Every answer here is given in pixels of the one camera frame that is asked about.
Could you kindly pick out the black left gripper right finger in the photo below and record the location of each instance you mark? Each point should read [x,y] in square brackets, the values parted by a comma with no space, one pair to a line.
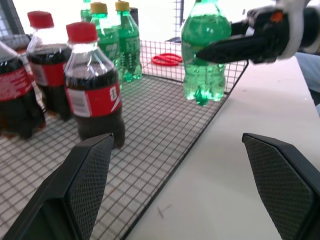
[282,180]

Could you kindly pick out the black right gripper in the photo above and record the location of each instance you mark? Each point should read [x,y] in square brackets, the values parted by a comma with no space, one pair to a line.
[271,32]

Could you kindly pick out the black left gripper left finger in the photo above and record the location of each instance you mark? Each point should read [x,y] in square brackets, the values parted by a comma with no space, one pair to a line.
[82,180]

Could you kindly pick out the green soda bottle without cap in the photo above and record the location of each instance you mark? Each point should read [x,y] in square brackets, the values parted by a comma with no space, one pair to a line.
[202,30]

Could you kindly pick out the person's blue jeans leg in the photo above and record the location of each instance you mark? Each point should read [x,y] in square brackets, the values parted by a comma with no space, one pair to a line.
[308,72]

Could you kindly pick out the cola bottle with red cap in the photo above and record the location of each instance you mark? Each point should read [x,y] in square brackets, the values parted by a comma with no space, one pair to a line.
[48,67]
[95,97]

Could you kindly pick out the black upright block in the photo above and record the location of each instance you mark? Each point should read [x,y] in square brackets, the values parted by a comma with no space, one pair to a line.
[135,15]

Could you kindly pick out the cola bottle with red label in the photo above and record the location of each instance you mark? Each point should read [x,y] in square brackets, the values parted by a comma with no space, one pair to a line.
[15,100]

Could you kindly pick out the green soda bottle yellow cap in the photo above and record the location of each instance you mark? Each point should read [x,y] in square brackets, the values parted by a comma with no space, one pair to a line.
[108,42]
[130,47]

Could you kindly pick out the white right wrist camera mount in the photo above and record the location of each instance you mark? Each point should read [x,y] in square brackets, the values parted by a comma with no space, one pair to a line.
[295,30]

